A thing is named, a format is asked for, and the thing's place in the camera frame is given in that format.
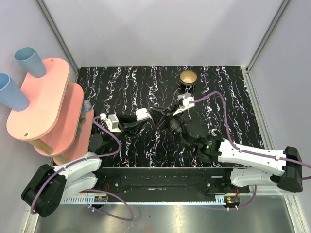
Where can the black marbled mat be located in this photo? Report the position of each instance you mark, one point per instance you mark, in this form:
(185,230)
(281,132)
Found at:
(152,104)

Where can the small white square case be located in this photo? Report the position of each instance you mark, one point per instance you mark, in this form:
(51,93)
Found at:
(142,114)

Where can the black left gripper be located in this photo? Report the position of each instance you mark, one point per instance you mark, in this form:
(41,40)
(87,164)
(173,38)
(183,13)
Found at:
(132,123)

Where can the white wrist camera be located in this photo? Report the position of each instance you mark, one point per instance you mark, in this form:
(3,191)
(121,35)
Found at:
(186,101)
(111,122)

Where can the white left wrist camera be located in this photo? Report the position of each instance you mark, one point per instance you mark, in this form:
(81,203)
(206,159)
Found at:
(111,122)

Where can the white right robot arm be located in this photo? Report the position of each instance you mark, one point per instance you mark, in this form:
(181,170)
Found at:
(282,168)

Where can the blue cup front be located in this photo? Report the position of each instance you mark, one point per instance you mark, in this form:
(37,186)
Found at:
(11,95)

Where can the blue ring object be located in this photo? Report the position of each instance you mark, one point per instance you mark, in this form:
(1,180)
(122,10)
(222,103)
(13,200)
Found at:
(86,107)

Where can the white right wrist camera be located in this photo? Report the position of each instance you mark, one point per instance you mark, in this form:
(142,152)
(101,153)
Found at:
(186,101)

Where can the blue cup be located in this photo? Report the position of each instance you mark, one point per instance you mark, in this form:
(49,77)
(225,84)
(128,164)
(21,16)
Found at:
(11,95)
(29,59)

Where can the blue cup rear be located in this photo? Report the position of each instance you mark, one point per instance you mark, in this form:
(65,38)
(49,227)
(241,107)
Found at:
(29,59)

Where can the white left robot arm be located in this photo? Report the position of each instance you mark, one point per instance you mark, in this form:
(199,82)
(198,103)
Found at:
(52,184)

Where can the gold bowl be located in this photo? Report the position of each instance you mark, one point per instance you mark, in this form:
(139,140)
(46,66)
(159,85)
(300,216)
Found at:
(188,77)

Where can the pink two-tier shelf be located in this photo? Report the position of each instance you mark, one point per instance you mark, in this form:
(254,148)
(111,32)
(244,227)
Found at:
(51,120)

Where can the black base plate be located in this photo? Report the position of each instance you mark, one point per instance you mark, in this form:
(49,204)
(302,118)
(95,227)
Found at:
(211,180)

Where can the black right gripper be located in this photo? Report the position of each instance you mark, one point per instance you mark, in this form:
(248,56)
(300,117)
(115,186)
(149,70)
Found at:
(159,115)

